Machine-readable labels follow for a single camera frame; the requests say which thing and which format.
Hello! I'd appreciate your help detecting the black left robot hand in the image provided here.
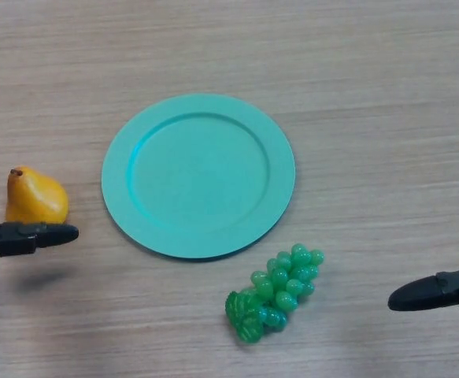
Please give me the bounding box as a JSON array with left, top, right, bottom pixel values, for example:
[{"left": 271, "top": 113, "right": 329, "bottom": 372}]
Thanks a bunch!
[{"left": 0, "top": 167, "right": 80, "bottom": 259}]

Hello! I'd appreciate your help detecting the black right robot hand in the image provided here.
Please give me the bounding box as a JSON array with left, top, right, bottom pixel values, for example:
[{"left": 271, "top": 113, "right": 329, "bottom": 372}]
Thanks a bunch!
[{"left": 387, "top": 45, "right": 459, "bottom": 313}]

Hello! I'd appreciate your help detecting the yellow pear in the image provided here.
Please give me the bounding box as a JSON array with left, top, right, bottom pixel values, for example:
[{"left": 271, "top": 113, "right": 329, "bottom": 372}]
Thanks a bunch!
[{"left": 5, "top": 165, "right": 70, "bottom": 226}]

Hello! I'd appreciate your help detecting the green round plate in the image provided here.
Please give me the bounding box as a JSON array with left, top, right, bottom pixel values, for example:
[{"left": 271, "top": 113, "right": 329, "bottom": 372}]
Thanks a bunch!
[{"left": 101, "top": 93, "right": 296, "bottom": 262}]

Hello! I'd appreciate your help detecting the green grape bunch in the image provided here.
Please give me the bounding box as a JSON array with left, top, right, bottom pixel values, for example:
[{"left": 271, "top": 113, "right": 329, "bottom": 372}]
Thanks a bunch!
[{"left": 224, "top": 242, "right": 325, "bottom": 344}]

